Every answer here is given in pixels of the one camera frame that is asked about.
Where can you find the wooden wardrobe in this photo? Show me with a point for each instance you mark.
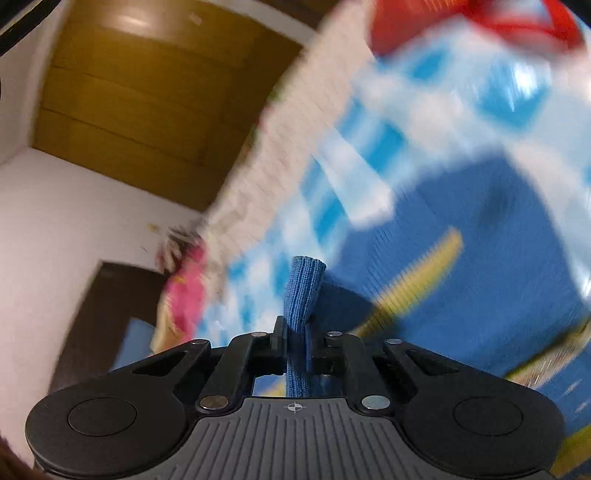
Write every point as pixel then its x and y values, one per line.
pixel 138 115

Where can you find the blue white checkered sheet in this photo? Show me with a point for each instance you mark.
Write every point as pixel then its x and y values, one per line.
pixel 369 138

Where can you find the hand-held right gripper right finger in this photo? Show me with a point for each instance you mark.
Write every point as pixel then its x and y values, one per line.
pixel 318 356

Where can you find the blue knit sweater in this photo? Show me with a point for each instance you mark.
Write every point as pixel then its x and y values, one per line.
pixel 461 277

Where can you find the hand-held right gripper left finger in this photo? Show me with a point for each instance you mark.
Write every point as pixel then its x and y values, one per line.
pixel 280 344

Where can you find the red bag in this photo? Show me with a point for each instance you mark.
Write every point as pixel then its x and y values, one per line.
pixel 415 23

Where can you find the pink cloth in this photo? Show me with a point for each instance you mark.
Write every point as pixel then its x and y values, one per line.
pixel 184 295

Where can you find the white floral bedsheet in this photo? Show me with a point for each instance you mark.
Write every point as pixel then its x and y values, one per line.
pixel 286 138

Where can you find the dark brown door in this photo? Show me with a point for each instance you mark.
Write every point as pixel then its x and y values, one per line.
pixel 97 314

